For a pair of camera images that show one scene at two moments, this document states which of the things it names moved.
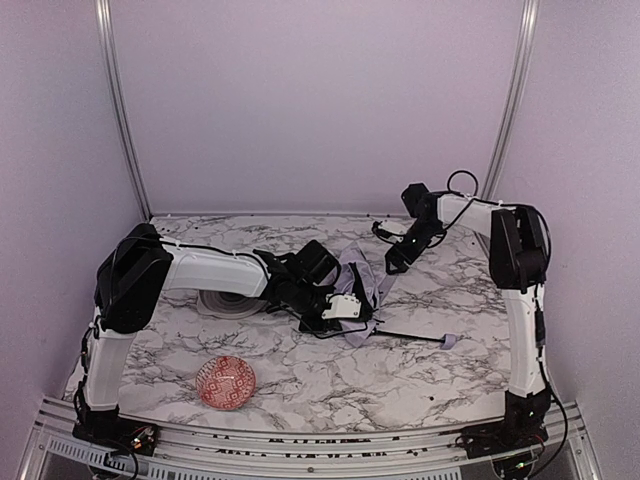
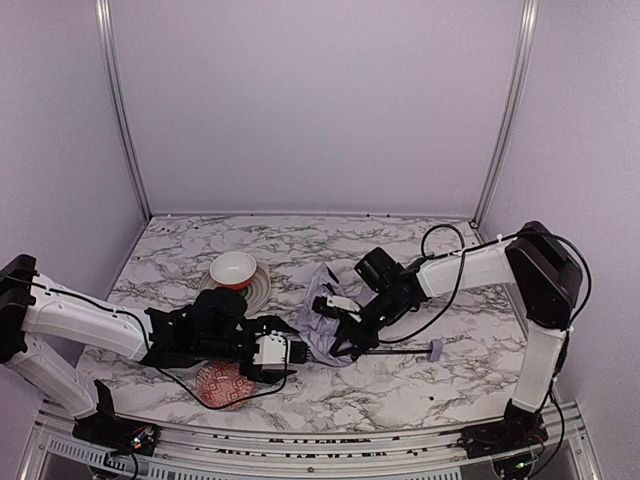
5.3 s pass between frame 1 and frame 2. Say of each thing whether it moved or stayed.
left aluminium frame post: stayed
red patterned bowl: stayed
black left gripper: moved
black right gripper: moved
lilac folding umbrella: moved
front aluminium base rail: stayed
